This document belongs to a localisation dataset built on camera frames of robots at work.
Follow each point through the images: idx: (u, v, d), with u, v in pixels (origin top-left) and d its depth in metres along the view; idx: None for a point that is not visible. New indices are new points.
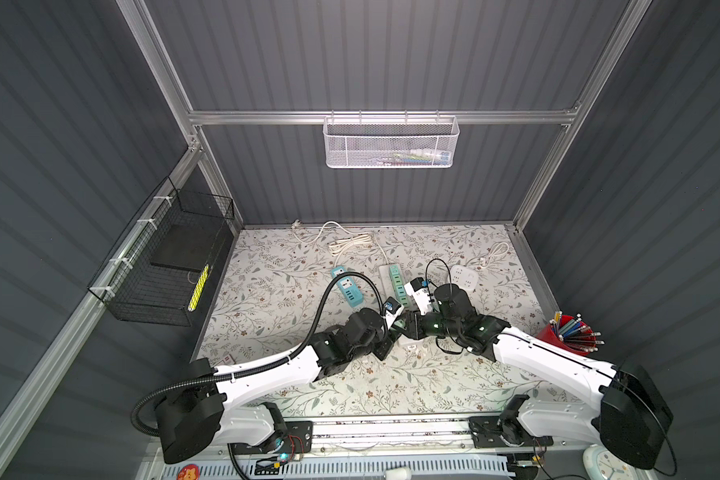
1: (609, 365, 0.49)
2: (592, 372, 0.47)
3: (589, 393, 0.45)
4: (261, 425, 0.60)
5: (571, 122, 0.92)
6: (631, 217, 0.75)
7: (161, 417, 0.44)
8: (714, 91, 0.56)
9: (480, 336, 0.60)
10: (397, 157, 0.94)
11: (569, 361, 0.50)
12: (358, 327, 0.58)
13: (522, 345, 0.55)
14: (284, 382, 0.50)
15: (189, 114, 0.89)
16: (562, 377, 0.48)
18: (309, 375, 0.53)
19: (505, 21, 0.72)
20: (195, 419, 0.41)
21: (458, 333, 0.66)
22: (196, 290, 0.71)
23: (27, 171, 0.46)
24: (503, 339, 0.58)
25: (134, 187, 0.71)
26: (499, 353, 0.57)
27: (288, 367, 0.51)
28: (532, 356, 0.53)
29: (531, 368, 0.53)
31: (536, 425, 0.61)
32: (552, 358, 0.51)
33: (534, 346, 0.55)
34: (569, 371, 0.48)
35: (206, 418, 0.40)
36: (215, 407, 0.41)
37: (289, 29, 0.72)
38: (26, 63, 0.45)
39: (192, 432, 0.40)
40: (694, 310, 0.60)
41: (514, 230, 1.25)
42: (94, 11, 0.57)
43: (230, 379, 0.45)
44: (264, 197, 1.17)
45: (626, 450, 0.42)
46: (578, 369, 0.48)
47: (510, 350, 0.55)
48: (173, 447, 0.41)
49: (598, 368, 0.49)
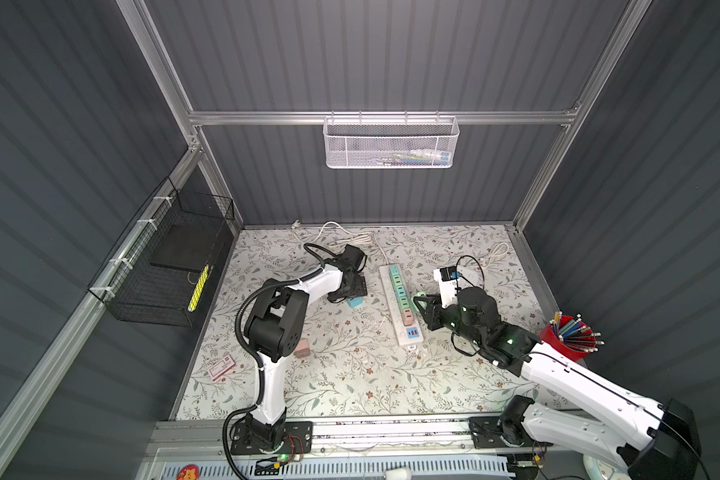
1: (656, 404, 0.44)
2: (639, 411, 0.44)
3: (634, 434, 0.42)
4: (275, 405, 0.63)
5: (571, 123, 0.93)
6: (630, 218, 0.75)
7: (258, 333, 0.55)
8: (716, 90, 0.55)
9: (507, 349, 0.55)
10: (397, 157, 0.94)
11: (612, 393, 0.46)
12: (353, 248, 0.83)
13: (560, 369, 0.51)
14: (324, 289, 0.66)
15: (189, 114, 0.89)
16: (604, 409, 0.45)
18: (338, 280, 0.72)
19: (505, 21, 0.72)
20: (290, 312, 0.54)
21: (482, 344, 0.60)
22: (196, 291, 0.71)
23: (25, 170, 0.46)
24: (535, 357, 0.53)
25: (134, 187, 0.71)
26: (529, 370, 0.52)
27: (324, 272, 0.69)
28: (571, 383, 0.49)
29: (566, 392, 0.49)
31: (542, 432, 0.61)
32: (594, 387, 0.47)
33: (572, 371, 0.50)
34: (612, 405, 0.45)
35: (300, 303, 0.54)
36: (302, 297, 0.55)
37: (290, 29, 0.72)
38: (25, 62, 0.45)
39: (296, 320, 0.54)
40: (696, 310, 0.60)
41: (514, 230, 1.25)
42: (94, 11, 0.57)
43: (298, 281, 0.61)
44: (264, 197, 1.17)
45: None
46: (623, 404, 0.45)
47: (544, 372, 0.51)
48: (285, 339, 0.53)
49: (645, 406, 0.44)
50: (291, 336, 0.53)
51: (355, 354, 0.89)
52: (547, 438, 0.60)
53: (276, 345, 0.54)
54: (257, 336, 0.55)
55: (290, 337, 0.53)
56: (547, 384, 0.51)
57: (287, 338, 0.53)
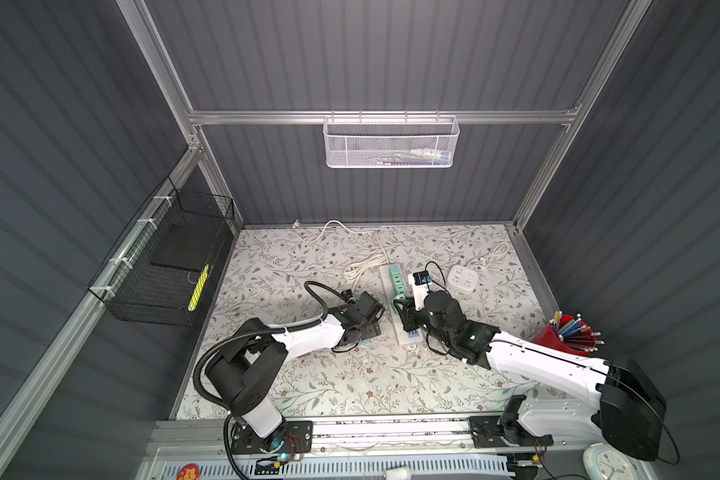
1: (601, 361, 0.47)
2: (587, 371, 0.47)
3: (587, 393, 0.45)
4: (276, 416, 0.62)
5: (571, 122, 0.92)
6: (631, 218, 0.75)
7: (219, 381, 0.46)
8: (716, 90, 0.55)
9: (472, 346, 0.60)
10: (397, 157, 0.94)
11: (563, 361, 0.50)
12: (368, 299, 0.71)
13: (516, 352, 0.55)
14: (317, 343, 0.57)
15: (189, 114, 0.89)
16: (559, 379, 0.48)
18: (332, 339, 0.60)
19: (505, 21, 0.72)
20: (258, 367, 0.45)
21: (450, 344, 0.64)
22: (196, 290, 0.71)
23: (26, 169, 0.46)
24: (496, 347, 0.57)
25: (134, 187, 0.71)
26: (494, 361, 0.56)
27: (321, 329, 0.58)
28: (527, 361, 0.52)
29: (529, 373, 0.52)
31: (535, 424, 0.61)
32: (546, 360, 0.51)
33: (527, 350, 0.54)
34: (564, 372, 0.48)
35: (273, 360, 0.45)
36: (275, 354, 0.46)
37: (290, 30, 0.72)
38: (25, 62, 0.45)
39: (262, 377, 0.44)
40: (696, 309, 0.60)
41: (514, 230, 1.25)
42: (94, 11, 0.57)
43: (284, 332, 0.52)
44: (264, 197, 1.17)
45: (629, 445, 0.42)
46: (573, 369, 0.48)
47: (504, 358, 0.55)
48: (242, 395, 0.44)
49: (592, 365, 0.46)
50: (251, 392, 0.44)
51: (355, 354, 0.89)
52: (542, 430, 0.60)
53: (232, 399, 0.44)
54: (217, 385, 0.46)
55: (251, 393, 0.44)
56: (513, 370, 0.54)
57: (245, 395, 0.44)
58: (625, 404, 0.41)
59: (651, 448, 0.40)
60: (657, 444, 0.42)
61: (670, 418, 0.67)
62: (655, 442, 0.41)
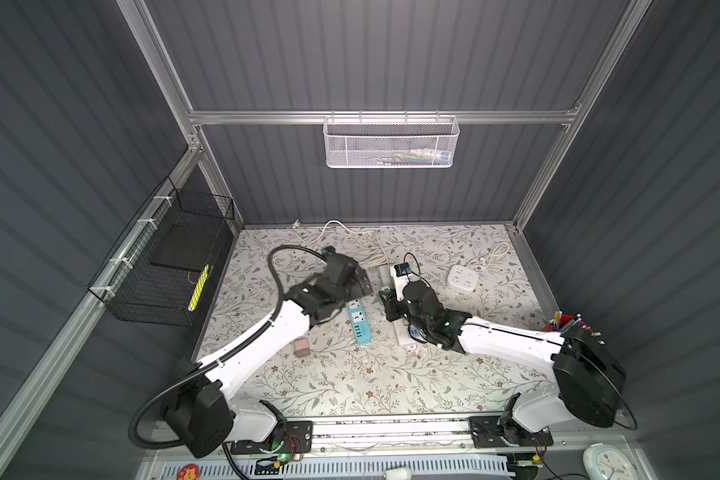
1: (558, 335, 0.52)
2: (545, 344, 0.49)
3: (544, 364, 0.47)
4: (267, 417, 0.63)
5: (571, 122, 0.92)
6: (631, 218, 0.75)
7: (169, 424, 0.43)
8: (716, 90, 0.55)
9: (448, 332, 0.62)
10: (397, 157, 0.94)
11: (524, 337, 0.53)
12: (337, 263, 0.59)
13: (482, 333, 0.58)
14: (279, 346, 0.50)
15: (189, 114, 0.89)
16: (520, 355, 0.51)
18: (298, 332, 0.53)
19: (505, 21, 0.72)
20: (196, 414, 0.40)
21: (426, 331, 0.68)
22: (196, 290, 0.71)
23: (26, 170, 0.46)
24: (465, 329, 0.61)
25: (134, 187, 0.71)
26: (465, 345, 0.59)
27: (274, 329, 0.49)
28: (493, 341, 0.55)
29: (494, 352, 0.55)
31: (527, 418, 0.61)
32: (510, 337, 0.54)
33: (494, 330, 0.57)
34: (524, 346, 0.51)
35: (204, 409, 0.39)
36: (211, 397, 0.40)
37: (290, 30, 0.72)
38: (25, 62, 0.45)
39: (207, 421, 0.39)
40: (696, 309, 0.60)
41: (514, 230, 1.25)
42: (94, 11, 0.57)
43: (217, 365, 0.43)
44: (264, 197, 1.17)
45: (588, 412, 0.44)
46: (532, 343, 0.51)
47: (474, 340, 0.58)
48: (195, 440, 0.40)
49: (548, 338, 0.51)
50: (208, 433, 0.40)
51: (355, 354, 0.89)
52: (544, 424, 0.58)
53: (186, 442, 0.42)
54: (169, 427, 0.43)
55: (210, 433, 0.41)
56: (481, 351, 0.57)
57: (202, 437, 0.39)
58: (576, 371, 0.44)
59: (605, 413, 0.43)
60: (610, 409, 0.43)
61: (670, 417, 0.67)
62: (608, 407, 0.44)
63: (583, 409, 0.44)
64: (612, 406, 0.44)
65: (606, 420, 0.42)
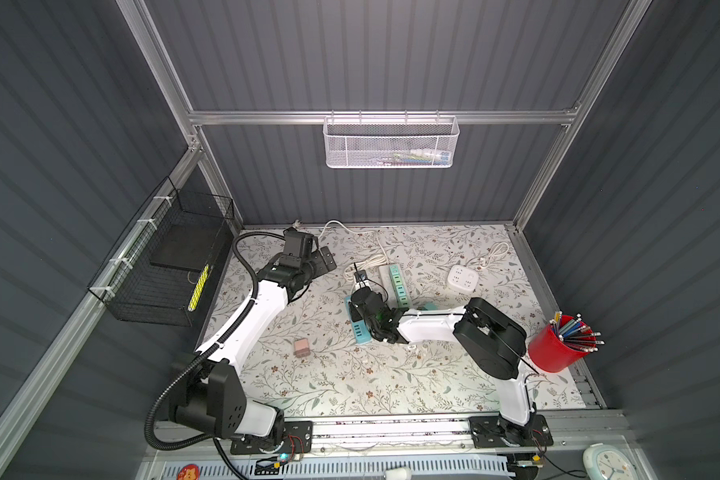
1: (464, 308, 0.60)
2: (451, 317, 0.60)
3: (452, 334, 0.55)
4: (267, 410, 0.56)
5: (571, 122, 0.92)
6: (632, 218, 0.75)
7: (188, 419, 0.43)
8: (716, 90, 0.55)
9: (391, 327, 0.72)
10: (397, 157, 0.94)
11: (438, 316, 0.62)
12: (296, 239, 0.63)
13: (411, 318, 0.69)
14: (263, 321, 0.51)
15: (189, 114, 0.89)
16: (441, 330, 0.59)
18: (279, 302, 0.55)
19: (505, 21, 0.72)
20: (214, 395, 0.41)
21: (375, 329, 0.76)
22: (196, 290, 0.71)
23: (25, 170, 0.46)
24: (402, 320, 0.71)
25: (134, 187, 0.71)
26: (404, 334, 0.68)
27: (259, 305, 0.52)
28: (419, 324, 0.65)
29: (425, 336, 0.64)
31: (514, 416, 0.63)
32: (430, 317, 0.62)
33: (421, 315, 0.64)
34: (440, 323, 0.60)
35: (223, 385, 0.40)
36: (224, 373, 0.42)
37: (289, 30, 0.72)
38: (26, 63, 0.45)
39: (227, 398, 0.41)
40: (695, 309, 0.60)
41: (514, 230, 1.25)
42: (94, 11, 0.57)
43: (219, 346, 0.45)
44: (264, 198, 1.17)
45: (496, 368, 0.51)
46: (442, 319, 0.61)
47: (407, 326, 0.68)
48: (221, 421, 0.41)
49: (455, 311, 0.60)
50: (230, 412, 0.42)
51: (354, 354, 0.89)
52: (531, 411, 0.62)
53: (214, 427, 0.42)
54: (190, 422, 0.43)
55: (231, 413, 0.43)
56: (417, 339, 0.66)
57: (226, 417, 0.42)
58: (472, 335, 0.52)
59: (505, 367, 0.50)
60: (507, 364, 0.51)
61: (670, 418, 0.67)
62: (505, 362, 0.51)
63: (489, 366, 0.52)
64: (511, 361, 0.51)
65: (510, 374, 0.50)
